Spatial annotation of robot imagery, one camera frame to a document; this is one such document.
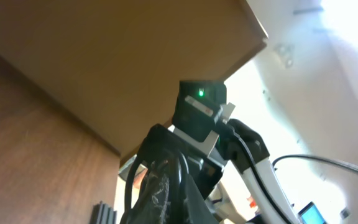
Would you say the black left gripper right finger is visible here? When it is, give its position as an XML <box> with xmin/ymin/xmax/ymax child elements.
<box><xmin>180</xmin><ymin>174</ymin><xmax>219</xmax><ymax>224</ymax></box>

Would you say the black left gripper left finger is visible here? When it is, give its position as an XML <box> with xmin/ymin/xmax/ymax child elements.
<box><xmin>120</xmin><ymin>160</ymin><xmax>170</xmax><ymax>224</ymax></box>

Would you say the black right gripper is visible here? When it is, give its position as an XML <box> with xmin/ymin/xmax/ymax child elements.
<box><xmin>137</xmin><ymin>124</ymin><xmax>224</xmax><ymax>198</ymax></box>

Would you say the thick black HDMI cable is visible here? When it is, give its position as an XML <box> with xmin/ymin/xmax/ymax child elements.
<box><xmin>124</xmin><ymin>148</ymin><xmax>192</xmax><ymax>224</ymax></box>

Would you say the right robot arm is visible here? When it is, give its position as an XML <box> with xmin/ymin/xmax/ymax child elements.
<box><xmin>135</xmin><ymin>119</ymin><xmax>301</xmax><ymax>223</ymax></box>

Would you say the black ribbed stand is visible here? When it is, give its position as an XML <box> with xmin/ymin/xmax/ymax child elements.
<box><xmin>89</xmin><ymin>201</ymin><xmax>117</xmax><ymax>224</ymax></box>

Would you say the small screen device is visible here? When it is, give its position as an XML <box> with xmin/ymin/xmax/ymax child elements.
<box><xmin>298</xmin><ymin>202</ymin><xmax>327</xmax><ymax>224</ymax></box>

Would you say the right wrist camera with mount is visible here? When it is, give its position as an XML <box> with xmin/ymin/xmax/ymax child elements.
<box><xmin>172</xmin><ymin>80</ymin><xmax>227</xmax><ymax>156</ymax></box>

